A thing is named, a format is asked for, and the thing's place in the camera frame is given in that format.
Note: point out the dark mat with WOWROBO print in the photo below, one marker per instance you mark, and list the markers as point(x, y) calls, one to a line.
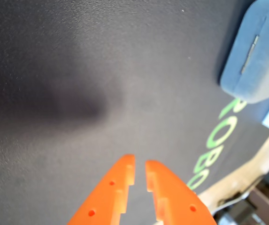
point(78, 70)

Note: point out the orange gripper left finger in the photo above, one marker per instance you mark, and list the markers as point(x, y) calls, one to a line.
point(106, 199)

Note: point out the grey square case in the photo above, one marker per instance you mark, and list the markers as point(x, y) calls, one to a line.
point(261, 65)

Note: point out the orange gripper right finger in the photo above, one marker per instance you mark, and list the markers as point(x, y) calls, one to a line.
point(179, 199)

